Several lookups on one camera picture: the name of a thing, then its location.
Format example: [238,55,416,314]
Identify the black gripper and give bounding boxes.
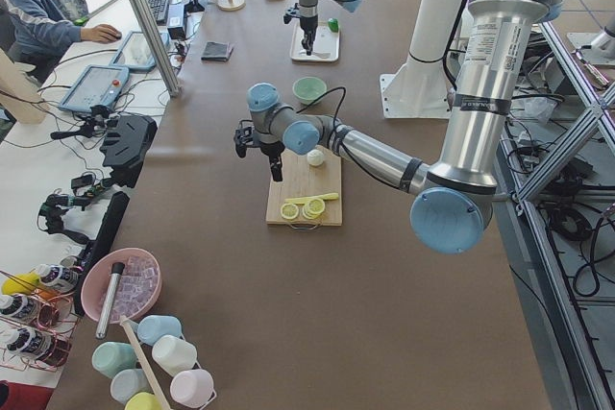
[300,16,318,56]
[260,141,285,182]

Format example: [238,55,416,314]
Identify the white steamed bun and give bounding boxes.
[306,149,326,167]

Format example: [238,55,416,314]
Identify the light green bowl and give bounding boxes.
[292,76,328,106]

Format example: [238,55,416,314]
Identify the pink bowl with cubes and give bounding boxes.
[81,248,162,324]

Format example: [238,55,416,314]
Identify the cream rabbit tray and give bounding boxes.
[289,21,340,62]

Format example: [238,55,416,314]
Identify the green lime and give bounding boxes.
[327,18,339,33]

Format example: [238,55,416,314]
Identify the bamboo cutting board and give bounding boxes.
[265,146,343,227]

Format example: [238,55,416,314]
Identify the stacked lemon slices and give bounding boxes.
[302,198,326,220]

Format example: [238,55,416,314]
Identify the yellow plastic knife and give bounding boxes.
[284,192,339,205]

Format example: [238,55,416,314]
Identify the grey folded cloth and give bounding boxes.
[201,41,234,62]

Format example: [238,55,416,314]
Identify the black long bar device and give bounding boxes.
[73,191,130,317]

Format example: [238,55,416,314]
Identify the blue teach pendant far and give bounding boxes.
[110,31,156,73]

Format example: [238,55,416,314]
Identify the blue teach pendant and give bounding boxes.
[110,31,156,73]
[58,65,130,113]

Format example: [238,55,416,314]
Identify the metal tube black cap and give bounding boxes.
[95,262,125,340]

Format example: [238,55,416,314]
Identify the blue teach pendant near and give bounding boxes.
[58,65,130,113]

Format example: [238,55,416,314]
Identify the light blue cup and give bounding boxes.
[137,315,183,346]

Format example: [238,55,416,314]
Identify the white cup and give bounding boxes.
[152,335,198,376]

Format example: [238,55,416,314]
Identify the pink cup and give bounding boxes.
[170,369,216,409]

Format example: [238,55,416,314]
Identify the mint green cup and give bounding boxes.
[91,342,137,378]

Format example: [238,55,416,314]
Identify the pale blue grey cup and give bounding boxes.
[110,369,152,404]

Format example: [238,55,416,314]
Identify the person in blue hoodie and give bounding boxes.
[2,0,122,83]

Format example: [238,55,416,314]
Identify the yellow cup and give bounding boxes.
[124,392,161,410]

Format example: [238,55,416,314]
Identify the lemon slice near handle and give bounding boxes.
[280,203,300,221]

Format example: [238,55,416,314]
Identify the black bracket device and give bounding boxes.
[100,114,158,188]

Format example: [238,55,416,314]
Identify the aluminium frame post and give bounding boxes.
[129,0,181,98]

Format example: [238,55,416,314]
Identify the copper wire bottle rack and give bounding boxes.
[1,272,79,373]

